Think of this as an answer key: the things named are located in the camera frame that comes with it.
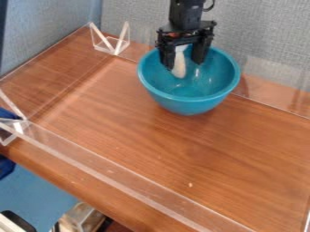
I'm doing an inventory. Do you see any metal frame under table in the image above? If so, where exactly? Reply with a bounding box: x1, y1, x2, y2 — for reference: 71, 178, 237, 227
50, 202, 107, 232

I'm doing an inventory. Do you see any blue bowl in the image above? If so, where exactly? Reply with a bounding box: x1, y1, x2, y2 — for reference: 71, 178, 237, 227
137, 47, 241, 115

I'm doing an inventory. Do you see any clear acrylic front barrier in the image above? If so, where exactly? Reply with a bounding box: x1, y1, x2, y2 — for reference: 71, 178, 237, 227
0, 90, 254, 232

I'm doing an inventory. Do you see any blue fabric object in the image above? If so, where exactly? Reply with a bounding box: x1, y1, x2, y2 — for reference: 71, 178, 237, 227
0, 107, 20, 181

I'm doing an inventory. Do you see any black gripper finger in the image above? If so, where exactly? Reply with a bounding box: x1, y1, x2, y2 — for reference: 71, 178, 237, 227
159, 44, 175, 70
191, 35, 214, 64

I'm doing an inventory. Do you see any white brown-capped toy mushroom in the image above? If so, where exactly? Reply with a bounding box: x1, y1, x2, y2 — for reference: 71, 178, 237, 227
173, 45, 187, 79

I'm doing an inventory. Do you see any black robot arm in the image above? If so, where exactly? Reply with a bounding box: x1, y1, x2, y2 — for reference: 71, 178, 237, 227
155, 0, 217, 70

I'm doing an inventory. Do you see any clear acrylic barrier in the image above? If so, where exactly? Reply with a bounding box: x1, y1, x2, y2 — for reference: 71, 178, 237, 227
119, 43, 310, 120
0, 90, 254, 232

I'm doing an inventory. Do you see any clear acrylic back barrier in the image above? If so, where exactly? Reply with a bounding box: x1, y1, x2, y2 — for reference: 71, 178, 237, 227
119, 43, 310, 120

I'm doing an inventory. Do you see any black white object bottom-left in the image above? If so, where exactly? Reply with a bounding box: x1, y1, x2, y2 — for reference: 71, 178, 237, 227
0, 210, 38, 232

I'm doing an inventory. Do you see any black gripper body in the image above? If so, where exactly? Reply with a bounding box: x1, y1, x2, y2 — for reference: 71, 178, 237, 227
157, 21, 217, 48

